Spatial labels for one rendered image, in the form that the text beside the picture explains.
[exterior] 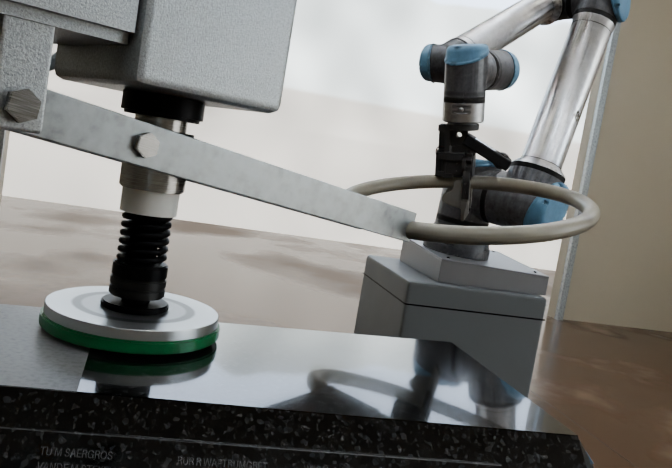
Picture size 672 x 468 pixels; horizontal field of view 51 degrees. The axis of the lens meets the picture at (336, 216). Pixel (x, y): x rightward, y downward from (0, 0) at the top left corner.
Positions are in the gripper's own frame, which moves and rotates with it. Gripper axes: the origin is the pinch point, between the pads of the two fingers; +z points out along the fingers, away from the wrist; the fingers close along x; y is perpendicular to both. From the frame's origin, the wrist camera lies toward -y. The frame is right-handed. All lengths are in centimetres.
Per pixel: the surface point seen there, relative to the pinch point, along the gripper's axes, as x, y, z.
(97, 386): 101, 26, -2
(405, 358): 65, 1, 7
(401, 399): 83, -1, 4
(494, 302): -23.3, -6.3, 28.4
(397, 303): -15.8, 18.1, 28.9
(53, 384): 103, 29, -3
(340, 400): 88, 4, 3
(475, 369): 63, -8, 9
